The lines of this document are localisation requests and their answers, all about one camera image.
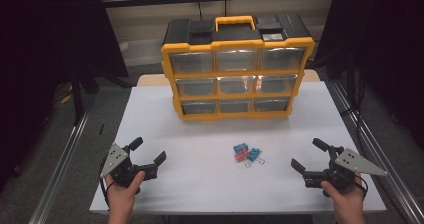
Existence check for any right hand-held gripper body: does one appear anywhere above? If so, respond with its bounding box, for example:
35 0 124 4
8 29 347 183
303 146 388 198

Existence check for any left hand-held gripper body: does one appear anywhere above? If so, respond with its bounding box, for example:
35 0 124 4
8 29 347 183
99 143 158 188

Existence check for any blue binder clip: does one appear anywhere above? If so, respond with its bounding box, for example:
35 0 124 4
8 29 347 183
233 142 249 154
248 147 267 166

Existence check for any red binder clip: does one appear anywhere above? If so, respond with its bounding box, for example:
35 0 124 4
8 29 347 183
234 150 252 169

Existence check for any clear plastic drawer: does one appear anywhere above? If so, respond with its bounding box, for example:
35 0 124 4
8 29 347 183
180 99 217 116

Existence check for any yellow black drawer organizer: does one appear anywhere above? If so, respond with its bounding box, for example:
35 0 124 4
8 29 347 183
160 13 316 122

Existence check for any person's right hand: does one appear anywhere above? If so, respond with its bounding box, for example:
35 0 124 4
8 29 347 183
320 173 367 216

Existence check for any person's left hand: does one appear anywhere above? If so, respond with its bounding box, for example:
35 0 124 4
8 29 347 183
105 170 146 215

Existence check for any black metal stand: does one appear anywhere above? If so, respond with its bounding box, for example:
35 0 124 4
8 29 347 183
70 63 101 125

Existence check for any set of clear organizer drawers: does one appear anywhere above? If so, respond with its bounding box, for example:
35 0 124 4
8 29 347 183
169 47 306 113

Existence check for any black curtain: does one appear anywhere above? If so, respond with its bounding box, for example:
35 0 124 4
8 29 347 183
314 0 424 150
0 0 129 192

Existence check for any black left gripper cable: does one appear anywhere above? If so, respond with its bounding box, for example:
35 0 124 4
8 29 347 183
99 163 113 208

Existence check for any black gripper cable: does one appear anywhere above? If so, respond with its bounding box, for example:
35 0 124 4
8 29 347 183
354 174 369 200
99 163 113 208

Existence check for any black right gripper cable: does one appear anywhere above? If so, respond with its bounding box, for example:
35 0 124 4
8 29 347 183
354 174 369 200

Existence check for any black floor cable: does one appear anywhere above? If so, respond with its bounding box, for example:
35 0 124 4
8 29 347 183
339 107 365 148

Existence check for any aluminium floor rail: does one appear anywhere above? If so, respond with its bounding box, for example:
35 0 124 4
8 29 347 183
328 80 424 224
28 112 91 224

